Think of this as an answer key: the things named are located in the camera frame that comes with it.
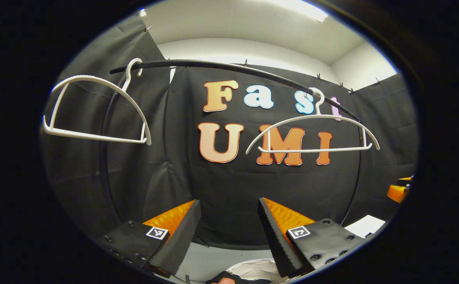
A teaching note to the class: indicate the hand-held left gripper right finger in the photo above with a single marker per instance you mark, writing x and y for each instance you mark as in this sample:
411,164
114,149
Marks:
277,236

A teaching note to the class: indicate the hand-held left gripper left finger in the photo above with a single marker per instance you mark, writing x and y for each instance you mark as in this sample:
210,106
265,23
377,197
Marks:
182,236

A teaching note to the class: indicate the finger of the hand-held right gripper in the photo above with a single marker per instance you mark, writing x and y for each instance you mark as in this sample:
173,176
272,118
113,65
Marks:
397,193

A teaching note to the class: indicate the white laundry hamper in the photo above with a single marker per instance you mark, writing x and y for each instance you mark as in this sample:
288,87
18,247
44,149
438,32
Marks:
257,270

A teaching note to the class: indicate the black knit jacket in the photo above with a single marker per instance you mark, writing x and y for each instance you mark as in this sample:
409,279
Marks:
223,275

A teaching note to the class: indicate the white plastic clothes hanger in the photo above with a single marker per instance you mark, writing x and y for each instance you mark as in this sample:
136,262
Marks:
95,137
312,150

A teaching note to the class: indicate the white flat sheet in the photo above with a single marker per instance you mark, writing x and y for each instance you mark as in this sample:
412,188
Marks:
365,225

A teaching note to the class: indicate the black backdrop cloth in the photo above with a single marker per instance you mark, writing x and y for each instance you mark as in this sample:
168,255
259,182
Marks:
221,189

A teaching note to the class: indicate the long ceiling light panel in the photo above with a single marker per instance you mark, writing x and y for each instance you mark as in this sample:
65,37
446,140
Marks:
304,8

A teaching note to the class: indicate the small ceiling light panel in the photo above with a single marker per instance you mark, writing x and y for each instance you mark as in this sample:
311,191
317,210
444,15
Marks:
142,12

